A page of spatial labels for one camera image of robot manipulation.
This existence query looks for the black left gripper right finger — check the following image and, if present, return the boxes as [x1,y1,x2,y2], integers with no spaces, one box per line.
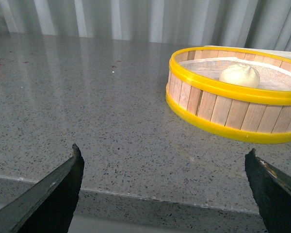
[245,149,291,233]

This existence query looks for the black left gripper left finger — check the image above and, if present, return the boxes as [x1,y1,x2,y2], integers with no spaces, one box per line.
[0,144,84,233]

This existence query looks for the white steamed bun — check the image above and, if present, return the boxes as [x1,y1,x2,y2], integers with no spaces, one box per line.
[219,64,260,88]

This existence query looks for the wooden steamer with yellow rims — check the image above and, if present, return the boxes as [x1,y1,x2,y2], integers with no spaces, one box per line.
[166,46,291,144]

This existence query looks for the white steamer liner cloth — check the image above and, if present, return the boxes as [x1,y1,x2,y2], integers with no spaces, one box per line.
[179,57,291,91]

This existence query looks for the grey pleated curtain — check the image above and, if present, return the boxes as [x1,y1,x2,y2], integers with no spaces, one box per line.
[0,0,291,51]

